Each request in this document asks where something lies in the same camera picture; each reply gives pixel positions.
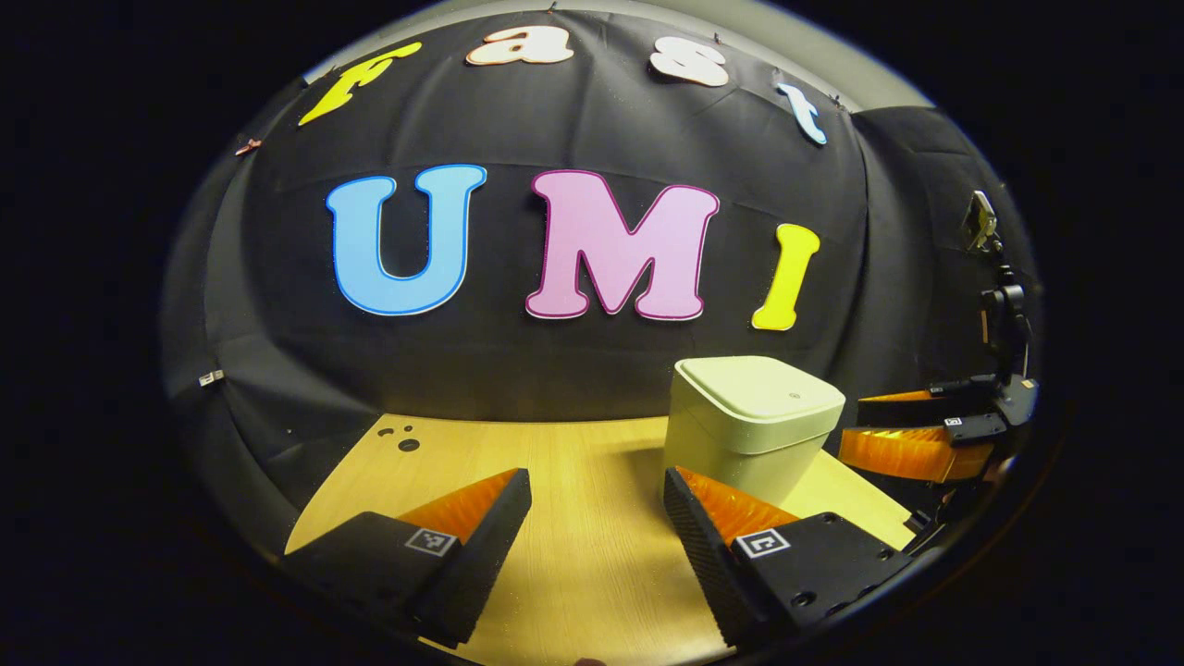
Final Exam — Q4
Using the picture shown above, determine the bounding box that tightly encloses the green desktop garbage bin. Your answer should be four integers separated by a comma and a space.
662, 355, 846, 508

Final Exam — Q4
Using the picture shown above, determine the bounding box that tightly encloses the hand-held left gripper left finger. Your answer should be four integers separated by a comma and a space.
280, 467, 534, 648

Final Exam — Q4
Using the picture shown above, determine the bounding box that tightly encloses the wooden desktop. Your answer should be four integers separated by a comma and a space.
282, 413, 917, 666

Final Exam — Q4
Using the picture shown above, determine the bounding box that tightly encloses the black backdrop cloth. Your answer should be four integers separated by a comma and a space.
162, 9, 1042, 519

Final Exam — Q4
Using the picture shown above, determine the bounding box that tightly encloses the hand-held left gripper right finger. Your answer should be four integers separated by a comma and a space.
662, 465, 919, 649

